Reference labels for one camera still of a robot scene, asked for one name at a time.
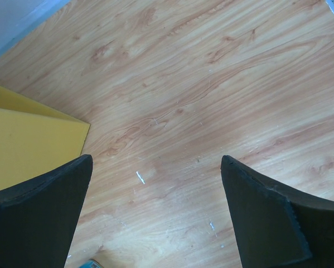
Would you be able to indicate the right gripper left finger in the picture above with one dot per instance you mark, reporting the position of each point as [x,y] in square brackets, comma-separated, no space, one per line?
[38,217]

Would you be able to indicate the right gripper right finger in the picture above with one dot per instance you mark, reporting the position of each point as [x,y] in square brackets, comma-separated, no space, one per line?
[276,225]

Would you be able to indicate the yellow cabinet box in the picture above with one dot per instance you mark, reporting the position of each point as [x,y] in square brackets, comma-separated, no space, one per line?
[34,138]

